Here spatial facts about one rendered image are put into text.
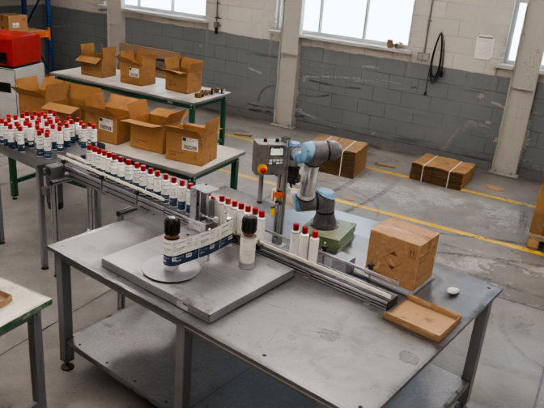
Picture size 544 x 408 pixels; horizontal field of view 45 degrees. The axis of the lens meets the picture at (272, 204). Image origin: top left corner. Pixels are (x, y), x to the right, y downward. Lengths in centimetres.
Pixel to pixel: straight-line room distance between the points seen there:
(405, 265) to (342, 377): 90
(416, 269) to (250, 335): 99
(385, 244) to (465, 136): 546
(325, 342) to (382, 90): 636
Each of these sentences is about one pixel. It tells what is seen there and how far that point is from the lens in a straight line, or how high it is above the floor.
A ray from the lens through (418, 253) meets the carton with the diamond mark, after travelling 349.
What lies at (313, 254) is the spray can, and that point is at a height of 95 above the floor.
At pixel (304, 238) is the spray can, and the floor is 103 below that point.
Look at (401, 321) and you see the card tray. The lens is 328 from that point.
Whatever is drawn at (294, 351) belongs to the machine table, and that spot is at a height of 83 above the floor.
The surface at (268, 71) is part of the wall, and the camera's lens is 979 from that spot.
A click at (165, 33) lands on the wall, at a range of 1075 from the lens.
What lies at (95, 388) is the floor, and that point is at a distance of 413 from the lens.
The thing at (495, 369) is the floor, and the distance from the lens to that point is 471.
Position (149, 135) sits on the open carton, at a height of 92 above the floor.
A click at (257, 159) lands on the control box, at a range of 367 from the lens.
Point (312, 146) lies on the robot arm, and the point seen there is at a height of 148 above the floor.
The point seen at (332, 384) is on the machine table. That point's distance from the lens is 283.
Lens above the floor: 252
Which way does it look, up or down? 22 degrees down
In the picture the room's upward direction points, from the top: 5 degrees clockwise
